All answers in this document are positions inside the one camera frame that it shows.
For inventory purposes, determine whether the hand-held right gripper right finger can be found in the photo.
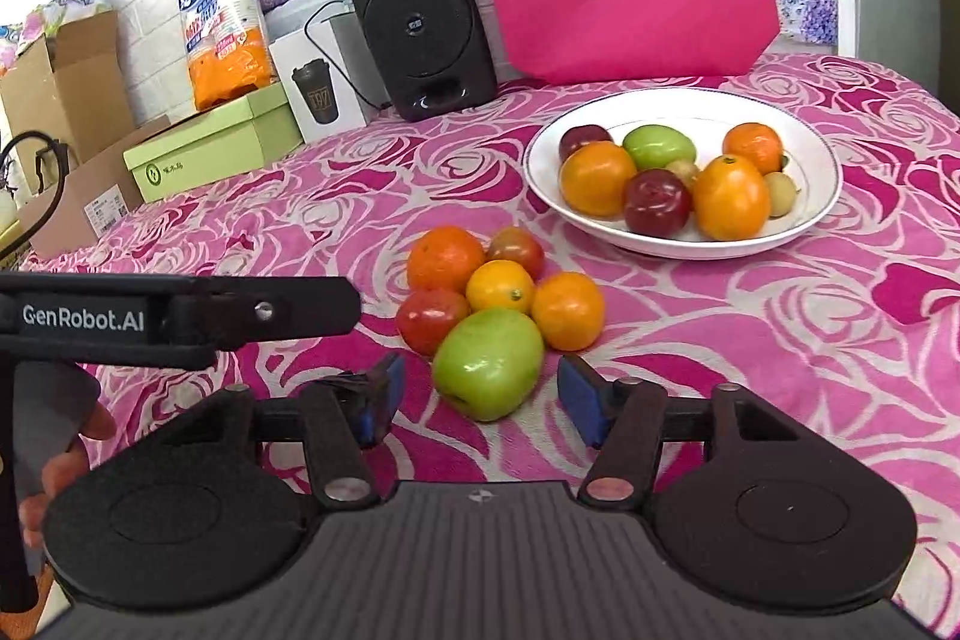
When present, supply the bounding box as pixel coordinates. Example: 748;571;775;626
556;353;802;510

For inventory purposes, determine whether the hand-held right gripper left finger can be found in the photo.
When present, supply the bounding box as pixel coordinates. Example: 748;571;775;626
174;353;407;510

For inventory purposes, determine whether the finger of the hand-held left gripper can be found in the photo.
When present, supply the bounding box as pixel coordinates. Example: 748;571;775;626
169;276;364;353

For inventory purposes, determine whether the green apple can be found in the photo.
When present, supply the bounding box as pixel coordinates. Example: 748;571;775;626
622;124;697;171
432;308;545;422

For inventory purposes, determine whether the red apple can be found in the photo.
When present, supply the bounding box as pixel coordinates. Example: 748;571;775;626
559;125;614;165
624;168;693;238

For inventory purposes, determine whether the large orange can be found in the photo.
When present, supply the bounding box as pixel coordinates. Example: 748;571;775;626
691;155;772;241

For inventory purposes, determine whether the mandarin with leaf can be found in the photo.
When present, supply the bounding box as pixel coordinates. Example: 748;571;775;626
722;122;790;176

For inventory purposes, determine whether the white plate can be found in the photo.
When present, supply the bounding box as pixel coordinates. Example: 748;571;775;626
523;87;842;261

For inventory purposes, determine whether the person's left hand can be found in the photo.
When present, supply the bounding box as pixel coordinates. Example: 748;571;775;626
16;362;118;537

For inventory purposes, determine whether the red tomato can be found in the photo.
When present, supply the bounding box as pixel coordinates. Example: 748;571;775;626
396;288;472;356

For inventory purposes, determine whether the cardboard box with label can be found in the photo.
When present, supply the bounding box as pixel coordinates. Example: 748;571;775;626
19;115;173;260

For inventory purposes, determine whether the small yellow orange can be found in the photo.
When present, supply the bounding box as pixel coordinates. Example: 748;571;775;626
466;260;536;316

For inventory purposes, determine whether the dimpled tangerine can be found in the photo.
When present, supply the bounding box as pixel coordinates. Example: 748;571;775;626
407;226;487;295

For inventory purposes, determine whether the dark red-green tomato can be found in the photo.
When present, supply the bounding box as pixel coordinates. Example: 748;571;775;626
486;227;546;281

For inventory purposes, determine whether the pink floral tablecloth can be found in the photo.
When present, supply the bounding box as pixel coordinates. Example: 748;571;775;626
15;51;960;611

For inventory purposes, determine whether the green shoe box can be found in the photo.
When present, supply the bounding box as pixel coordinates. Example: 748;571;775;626
122;89;305;205

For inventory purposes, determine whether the white box with cup print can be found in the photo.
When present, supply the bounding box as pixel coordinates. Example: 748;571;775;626
268;14;372;144

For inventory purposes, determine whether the open cardboard box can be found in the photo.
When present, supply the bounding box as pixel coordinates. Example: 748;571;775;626
0;10;137;163

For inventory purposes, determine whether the orange paper cup pack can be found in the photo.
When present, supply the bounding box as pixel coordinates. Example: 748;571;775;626
171;0;275;112

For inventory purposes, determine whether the black speaker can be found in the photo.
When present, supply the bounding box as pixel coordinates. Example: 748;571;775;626
341;0;500;124

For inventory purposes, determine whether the black cable loop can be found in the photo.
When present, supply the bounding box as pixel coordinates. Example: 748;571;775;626
0;132;74;236

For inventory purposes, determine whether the black speaker cable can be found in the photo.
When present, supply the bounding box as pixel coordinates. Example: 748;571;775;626
304;0;392;110

